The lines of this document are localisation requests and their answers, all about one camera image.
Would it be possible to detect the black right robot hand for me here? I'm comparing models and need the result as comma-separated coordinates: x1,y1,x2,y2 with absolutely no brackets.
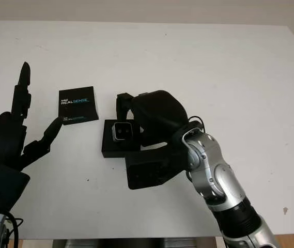
116,90,189,151

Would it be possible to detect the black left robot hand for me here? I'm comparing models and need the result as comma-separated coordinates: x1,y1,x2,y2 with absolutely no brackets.
0,61,64,177

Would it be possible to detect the silver RealSense camera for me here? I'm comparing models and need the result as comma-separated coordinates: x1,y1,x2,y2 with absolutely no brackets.
112,122,133,142

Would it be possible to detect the black RealSense box lid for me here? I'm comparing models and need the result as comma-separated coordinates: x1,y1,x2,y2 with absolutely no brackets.
58,86,99,126

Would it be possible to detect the black open box base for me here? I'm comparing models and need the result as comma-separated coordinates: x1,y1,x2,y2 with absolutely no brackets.
101,119,142,159

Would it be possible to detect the grey robot torso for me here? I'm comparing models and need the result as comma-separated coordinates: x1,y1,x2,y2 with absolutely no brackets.
52,239,219,248

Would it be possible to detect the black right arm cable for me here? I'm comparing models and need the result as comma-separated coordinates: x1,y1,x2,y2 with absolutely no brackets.
188,115,205,130

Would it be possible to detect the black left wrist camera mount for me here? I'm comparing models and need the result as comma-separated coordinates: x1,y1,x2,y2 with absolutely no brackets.
0,165,31,213

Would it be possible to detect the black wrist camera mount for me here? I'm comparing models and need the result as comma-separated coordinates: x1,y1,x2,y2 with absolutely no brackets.
125,141,191,191
0,165,31,213

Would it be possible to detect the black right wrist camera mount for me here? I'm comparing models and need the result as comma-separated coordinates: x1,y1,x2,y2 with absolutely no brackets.
125,141,191,191

